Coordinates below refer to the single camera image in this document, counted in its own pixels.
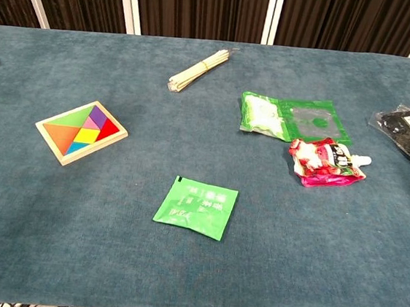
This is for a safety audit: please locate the yellow square tangram piece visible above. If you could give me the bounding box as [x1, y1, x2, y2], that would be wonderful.
[73, 126, 102, 146]

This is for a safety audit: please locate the green triangle tangram piece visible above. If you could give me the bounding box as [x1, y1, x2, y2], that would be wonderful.
[42, 99, 95, 130]

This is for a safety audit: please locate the purple parallelogram tangram piece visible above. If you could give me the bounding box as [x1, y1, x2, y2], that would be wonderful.
[87, 104, 109, 130]

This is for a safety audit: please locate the orange triangle tangram piece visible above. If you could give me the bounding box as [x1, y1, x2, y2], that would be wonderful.
[39, 122, 84, 157]

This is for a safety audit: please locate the pink triangle tangram piece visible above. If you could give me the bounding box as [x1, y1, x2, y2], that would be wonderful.
[82, 115, 104, 131]

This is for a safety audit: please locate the red triangle tangram piece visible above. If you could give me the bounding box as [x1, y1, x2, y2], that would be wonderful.
[96, 117, 123, 144]

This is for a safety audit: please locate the blue triangular puzzle piece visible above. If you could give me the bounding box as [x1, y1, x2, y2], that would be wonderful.
[66, 141, 92, 158]

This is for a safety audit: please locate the wooden tangram tray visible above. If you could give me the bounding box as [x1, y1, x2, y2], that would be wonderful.
[31, 93, 132, 172]

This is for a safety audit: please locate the bundle of pale wooden sticks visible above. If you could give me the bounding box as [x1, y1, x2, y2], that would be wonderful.
[166, 42, 241, 99]

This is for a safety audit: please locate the flat green sachet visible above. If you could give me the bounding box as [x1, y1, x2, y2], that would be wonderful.
[150, 173, 241, 244]

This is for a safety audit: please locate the green and white pouch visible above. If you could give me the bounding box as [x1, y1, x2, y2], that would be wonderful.
[237, 90, 357, 149]

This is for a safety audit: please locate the blue velvet tablecloth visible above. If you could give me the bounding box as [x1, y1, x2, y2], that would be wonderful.
[0, 13, 410, 307]

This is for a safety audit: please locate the red spouted drink pouch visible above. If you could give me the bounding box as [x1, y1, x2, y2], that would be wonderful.
[284, 133, 375, 194]

